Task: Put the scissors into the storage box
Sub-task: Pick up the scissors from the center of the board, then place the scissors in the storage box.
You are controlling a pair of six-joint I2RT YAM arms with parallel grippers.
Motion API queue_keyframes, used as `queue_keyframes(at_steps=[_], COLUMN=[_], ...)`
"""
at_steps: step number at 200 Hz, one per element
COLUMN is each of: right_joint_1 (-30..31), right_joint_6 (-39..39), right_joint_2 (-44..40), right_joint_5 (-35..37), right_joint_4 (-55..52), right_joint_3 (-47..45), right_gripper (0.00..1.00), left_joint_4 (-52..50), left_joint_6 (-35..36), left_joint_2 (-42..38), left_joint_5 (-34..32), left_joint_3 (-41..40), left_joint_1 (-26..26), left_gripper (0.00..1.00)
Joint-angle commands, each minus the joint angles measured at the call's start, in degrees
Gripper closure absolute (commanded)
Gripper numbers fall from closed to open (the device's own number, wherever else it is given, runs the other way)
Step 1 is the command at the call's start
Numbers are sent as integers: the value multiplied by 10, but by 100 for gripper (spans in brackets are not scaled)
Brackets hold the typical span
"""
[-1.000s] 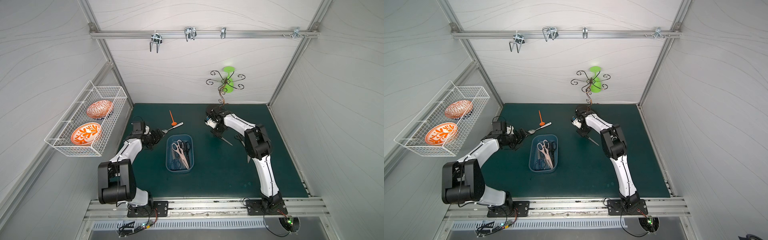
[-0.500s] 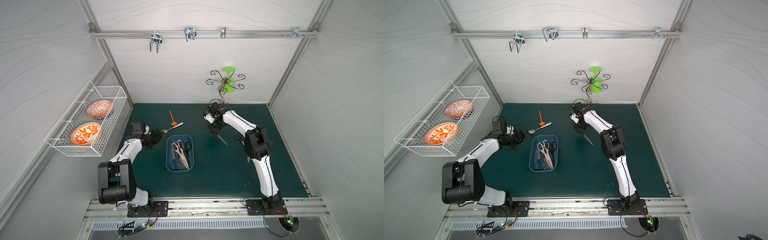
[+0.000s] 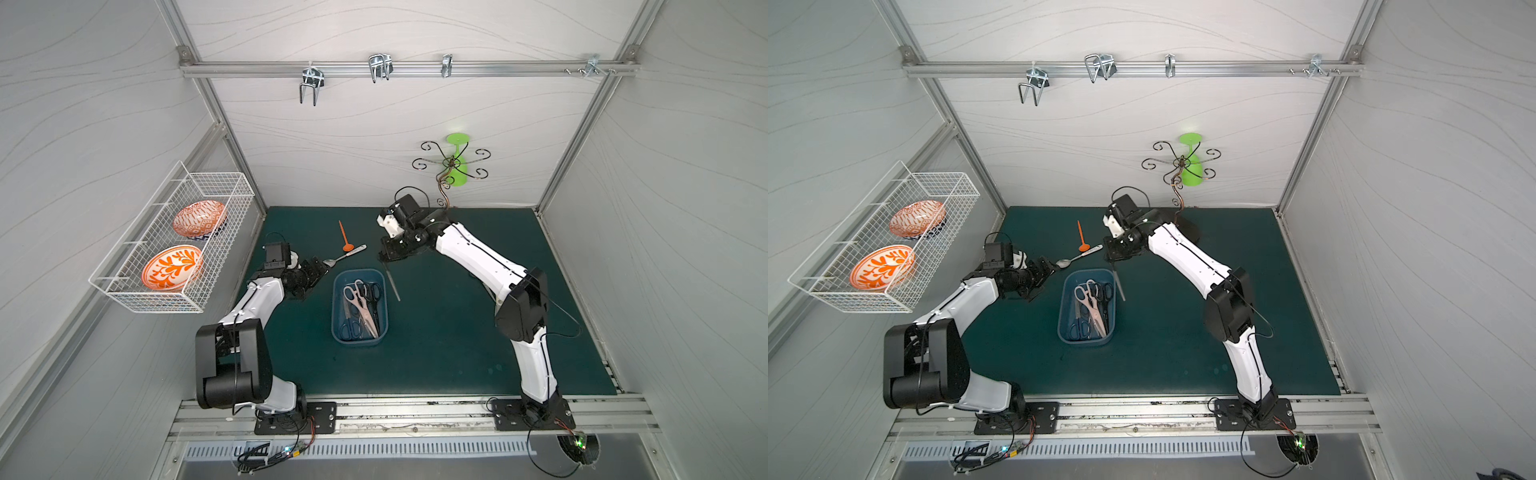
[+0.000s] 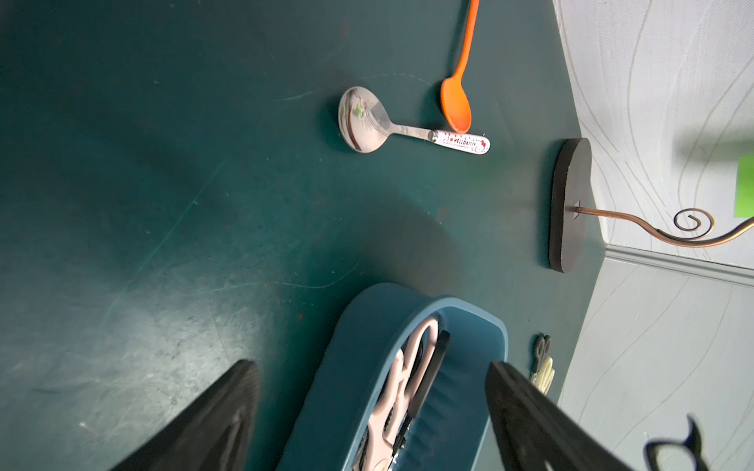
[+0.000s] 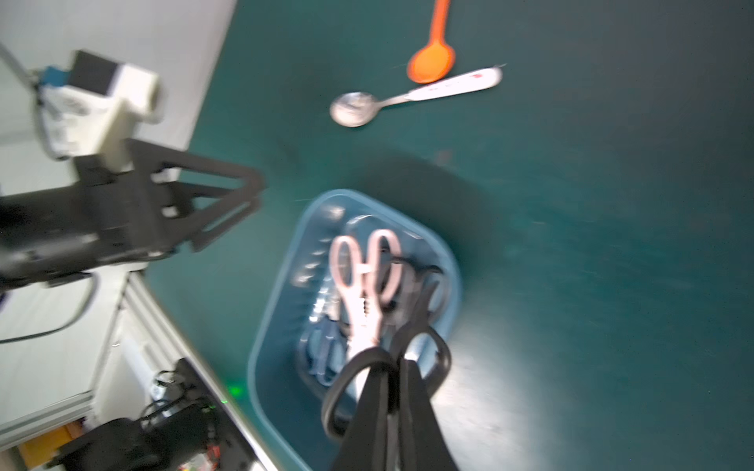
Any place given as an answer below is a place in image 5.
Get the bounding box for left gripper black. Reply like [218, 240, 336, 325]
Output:
[1, 139, 266, 288]

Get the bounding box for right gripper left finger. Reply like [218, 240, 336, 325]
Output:
[329, 364, 392, 470]

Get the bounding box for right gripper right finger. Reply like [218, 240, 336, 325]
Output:
[398, 359, 459, 471]

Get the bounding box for pink handled scissors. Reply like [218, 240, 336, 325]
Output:
[328, 228, 404, 402]

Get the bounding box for blue plastic storage box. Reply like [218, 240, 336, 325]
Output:
[247, 190, 463, 470]

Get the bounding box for orange plastic spoon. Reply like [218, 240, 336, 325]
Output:
[406, 0, 456, 84]

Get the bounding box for green table mat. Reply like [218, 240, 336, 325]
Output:
[146, 1, 753, 470]

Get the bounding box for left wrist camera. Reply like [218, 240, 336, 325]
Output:
[33, 50, 162, 173]

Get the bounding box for metal spoon white handle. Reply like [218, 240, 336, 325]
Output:
[330, 66, 504, 128]

